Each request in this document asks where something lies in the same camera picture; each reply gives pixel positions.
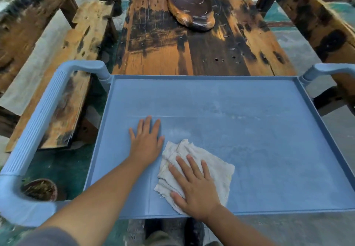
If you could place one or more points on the dark wooden slab tray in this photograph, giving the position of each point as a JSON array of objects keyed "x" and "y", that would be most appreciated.
[{"x": 191, "y": 2}]

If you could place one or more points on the person's left forearm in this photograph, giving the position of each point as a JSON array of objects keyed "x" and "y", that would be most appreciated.
[{"x": 102, "y": 204}]

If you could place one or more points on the rustic wooden table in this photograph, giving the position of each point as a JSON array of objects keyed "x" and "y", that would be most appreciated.
[{"x": 155, "y": 54}]

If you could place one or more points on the rustic wooden bench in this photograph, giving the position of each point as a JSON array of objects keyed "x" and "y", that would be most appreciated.
[
  {"x": 80, "y": 38},
  {"x": 313, "y": 13}
]

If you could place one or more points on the white cleaning cloth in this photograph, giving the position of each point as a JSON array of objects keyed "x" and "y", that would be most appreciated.
[{"x": 222, "y": 176}]

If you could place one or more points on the potted green shrub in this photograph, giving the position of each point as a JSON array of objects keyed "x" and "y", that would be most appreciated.
[{"x": 38, "y": 190}]

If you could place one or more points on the gray shirt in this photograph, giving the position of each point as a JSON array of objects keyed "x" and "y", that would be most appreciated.
[{"x": 47, "y": 239}]

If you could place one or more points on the blue plastic cart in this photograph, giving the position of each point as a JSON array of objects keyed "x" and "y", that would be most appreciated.
[{"x": 249, "y": 143}]

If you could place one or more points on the person's left hand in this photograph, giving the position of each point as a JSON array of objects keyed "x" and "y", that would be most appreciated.
[{"x": 145, "y": 146}]

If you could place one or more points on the person's right hand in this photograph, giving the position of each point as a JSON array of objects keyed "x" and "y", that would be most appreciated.
[{"x": 199, "y": 196}]

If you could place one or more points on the person's black left shoe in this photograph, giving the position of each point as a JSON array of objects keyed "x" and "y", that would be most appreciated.
[{"x": 154, "y": 227}]

